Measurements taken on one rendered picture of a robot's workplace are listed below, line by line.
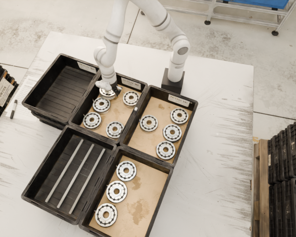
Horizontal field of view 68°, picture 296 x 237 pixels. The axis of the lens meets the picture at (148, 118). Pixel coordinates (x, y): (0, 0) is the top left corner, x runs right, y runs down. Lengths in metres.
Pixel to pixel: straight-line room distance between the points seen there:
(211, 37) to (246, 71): 1.27
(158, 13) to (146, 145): 0.65
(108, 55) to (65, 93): 0.52
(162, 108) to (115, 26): 0.55
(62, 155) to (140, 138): 0.43
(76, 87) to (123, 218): 0.81
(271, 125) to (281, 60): 0.87
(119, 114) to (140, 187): 0.43
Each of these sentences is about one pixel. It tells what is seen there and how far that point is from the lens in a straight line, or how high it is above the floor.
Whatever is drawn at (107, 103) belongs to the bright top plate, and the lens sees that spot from 1.31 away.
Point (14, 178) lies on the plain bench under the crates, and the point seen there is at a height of 0.70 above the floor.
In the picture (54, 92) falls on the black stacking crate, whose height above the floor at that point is 0.83.
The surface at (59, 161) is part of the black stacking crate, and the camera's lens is 1.28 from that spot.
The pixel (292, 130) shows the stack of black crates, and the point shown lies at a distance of 1.92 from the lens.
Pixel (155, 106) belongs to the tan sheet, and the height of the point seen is 0.83.
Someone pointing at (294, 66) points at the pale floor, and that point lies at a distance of 3.04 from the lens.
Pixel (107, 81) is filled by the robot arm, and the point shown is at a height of 1.04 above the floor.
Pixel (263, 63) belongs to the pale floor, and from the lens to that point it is 2.90.
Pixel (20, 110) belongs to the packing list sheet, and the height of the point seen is 0.70.
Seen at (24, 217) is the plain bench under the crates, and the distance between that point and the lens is 1.44.
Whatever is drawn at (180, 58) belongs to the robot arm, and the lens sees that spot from 1.27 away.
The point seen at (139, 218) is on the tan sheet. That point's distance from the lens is 1.15.
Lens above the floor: 1.98
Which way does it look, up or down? 64 degrees down
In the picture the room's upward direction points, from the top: straight up
